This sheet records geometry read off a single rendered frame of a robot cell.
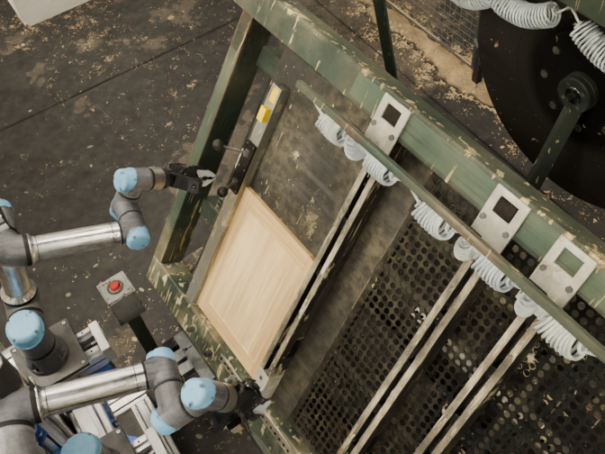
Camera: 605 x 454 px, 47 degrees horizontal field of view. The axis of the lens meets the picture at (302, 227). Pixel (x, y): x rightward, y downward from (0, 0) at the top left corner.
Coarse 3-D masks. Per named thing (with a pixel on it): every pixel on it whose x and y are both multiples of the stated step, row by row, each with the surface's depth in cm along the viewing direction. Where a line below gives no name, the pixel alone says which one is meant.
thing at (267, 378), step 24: (384, 96) 183; (384, 120) 184; (384, 144) 185; (360, 192) 200; (360, 216) 201; (336, 240) 209; (312, 264) 214; (336, 264) 211; (312, 288) 215; (288, 312) 224; (312, 312) 222; (288, 336) 225; (264, 360) 235; (288, 360) 235; (264, 384) 236
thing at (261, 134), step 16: (272, 112) 226; (256, 128) 232; (272, 128) 231; (256, 144) 233; (256, 160) 237; (240, 192) 243; (224, 208) 248; (224, 224) 249; (208, 240) 257; (208, 256) 258; (208, 272) 262; (192, 288) 268
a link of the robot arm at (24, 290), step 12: (0, 204) 206; (12, 216) 208; (12, 228) 203; (0, 276) 222; (12, 276) 222; (24, 276) 227; (12, 288) 227; (24, 288) 230; (36, 288) 236; (12, 300) 231; (24, 300) 232; (36, 300) 237; (12, 312) 232
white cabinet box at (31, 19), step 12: (12, 0) 555; (24, 0) 519; (36, 0) 524; (48, 0) 530; (60, 0) 535; (72, 0) 540; (84, 0) 546; (24, 12) 525; (36, 12) 530; (48, 12) 536; (60, 12) 541; (24, 24) 534
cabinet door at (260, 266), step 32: (256, 224) 240; (224, 256) 255; (256, 256) 242; (288, 256) 230; (224, 288) 257; (256, 288) 244; (288, 288) 231; (224, 320) 259; (256, 320) 245; (256, 352) 247
